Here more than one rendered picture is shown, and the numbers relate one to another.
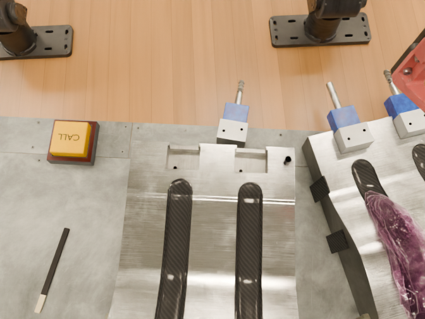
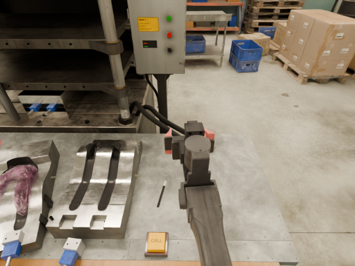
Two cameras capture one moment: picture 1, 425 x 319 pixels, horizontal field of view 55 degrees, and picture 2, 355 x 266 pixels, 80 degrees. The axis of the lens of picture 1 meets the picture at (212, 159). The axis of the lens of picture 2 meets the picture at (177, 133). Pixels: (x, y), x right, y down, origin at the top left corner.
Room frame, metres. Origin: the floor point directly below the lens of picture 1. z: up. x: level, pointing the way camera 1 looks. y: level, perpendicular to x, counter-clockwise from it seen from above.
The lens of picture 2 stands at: (0.61, 0.31, 1.60)
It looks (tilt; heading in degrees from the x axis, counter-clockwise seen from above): 39 degrees down; 178
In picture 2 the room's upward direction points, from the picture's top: straight up
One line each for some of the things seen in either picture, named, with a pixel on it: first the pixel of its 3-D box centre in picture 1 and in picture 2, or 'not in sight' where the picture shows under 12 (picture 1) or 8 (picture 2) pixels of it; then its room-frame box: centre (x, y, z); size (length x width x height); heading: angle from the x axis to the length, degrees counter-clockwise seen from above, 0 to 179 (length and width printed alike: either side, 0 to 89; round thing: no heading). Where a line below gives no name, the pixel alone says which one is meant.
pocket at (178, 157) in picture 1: (183, 159); (99, 223); (0.21, 0.05, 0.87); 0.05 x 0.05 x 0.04; 87
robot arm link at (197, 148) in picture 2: not in sight; (196, 172); (0.31, 0.37, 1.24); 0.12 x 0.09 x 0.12; 3
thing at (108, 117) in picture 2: not in sight; (64, 97); (-0.93, -0.54, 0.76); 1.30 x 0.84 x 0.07; 87
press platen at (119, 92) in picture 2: not in sight; (57, 74); (-0.93, -0.52, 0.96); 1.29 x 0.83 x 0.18; 87
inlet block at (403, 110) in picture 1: (399, 102); not in sight; (0.32, -0.33, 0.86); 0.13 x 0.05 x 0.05; 14
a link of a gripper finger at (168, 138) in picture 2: not in sight; (176, 139); (0.14, 0.33, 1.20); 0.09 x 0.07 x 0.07; 3
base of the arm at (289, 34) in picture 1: (324, 18); not in sight; (0.51, -0.22, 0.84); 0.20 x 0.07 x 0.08; 93
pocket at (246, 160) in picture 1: (250, 162); (69, 223); (0.21, -0.06, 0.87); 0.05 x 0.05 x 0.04; 87
